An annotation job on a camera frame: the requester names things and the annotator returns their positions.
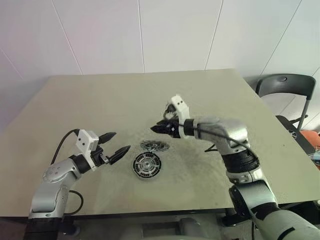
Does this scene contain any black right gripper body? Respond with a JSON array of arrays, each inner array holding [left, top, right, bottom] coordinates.
[[166, 119, 185, 139]]

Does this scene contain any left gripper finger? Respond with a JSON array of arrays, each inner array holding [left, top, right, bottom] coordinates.
[[109, 144, 132, 165], [98, 131, 117, 145]]

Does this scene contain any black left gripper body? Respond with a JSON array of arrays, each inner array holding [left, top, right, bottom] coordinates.
[[94, 147, 112, 167]]

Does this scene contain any small grey finned part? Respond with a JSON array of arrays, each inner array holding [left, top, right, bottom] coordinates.
[[139, 140, 171, 153]]

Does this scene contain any black spoked rotor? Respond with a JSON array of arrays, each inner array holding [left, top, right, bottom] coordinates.
[[134, 154, 161, 176]]

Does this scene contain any round motor housing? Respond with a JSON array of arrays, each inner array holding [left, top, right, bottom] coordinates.
[[131, 152, 164, 179]]

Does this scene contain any black folding chair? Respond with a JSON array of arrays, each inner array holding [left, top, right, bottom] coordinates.
[[255, 73, 317, 156]]

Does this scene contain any orange cloth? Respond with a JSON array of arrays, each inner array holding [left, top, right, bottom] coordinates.
[[299, 129, 320, 151]]

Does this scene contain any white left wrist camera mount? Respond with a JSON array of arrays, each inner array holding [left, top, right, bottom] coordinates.
[[76, 129, 101, 172]]

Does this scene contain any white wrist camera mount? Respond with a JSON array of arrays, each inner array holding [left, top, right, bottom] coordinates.
[[163, 93, 195, 138], [76, 129, 101, 172]]

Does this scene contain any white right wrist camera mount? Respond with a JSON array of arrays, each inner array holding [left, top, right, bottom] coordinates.
[[163, 93, 195, 138]]

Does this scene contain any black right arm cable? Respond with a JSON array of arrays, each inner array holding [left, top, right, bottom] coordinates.
[[174, 121, 261, 166]]

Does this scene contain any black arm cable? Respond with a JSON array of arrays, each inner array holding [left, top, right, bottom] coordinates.
[[51, 128, 85, 216], [174, 121, 261, 166]]

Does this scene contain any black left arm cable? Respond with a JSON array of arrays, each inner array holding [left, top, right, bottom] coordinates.
[[51, 128, 85, 216]]

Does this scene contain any black table frame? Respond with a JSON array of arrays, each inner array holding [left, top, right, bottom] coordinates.
[[0, 207, 237, 222]]

